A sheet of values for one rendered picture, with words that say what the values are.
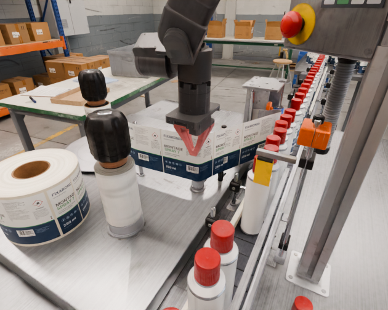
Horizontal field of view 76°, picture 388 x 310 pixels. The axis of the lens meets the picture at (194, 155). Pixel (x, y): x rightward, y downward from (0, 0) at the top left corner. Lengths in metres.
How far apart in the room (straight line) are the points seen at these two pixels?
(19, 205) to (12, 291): 0.19
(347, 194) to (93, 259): 0.52
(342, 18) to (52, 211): 0.64
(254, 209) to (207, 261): 0.27
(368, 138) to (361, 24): 0.16
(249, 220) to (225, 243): 0.25
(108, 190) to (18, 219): 0.20
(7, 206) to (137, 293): 0.32
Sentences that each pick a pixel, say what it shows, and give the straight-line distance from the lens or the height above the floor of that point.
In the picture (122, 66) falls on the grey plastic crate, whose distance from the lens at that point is 2.46.
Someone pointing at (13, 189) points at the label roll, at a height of 1.02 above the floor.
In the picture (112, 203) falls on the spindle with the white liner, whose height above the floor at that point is 0.99.
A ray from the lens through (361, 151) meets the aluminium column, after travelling 0.46.
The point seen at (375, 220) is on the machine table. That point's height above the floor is 0.83.
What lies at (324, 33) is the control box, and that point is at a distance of 0.45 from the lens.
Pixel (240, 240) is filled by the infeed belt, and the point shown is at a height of 0.88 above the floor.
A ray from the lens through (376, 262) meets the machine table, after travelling 0.77.
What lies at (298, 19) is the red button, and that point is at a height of 1.33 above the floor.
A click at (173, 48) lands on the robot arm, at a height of 1.30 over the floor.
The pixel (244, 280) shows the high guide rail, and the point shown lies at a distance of 0.46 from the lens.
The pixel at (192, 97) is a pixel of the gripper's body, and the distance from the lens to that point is 0.42.
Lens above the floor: 1.35
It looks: 31 degrees down
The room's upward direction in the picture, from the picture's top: straight up
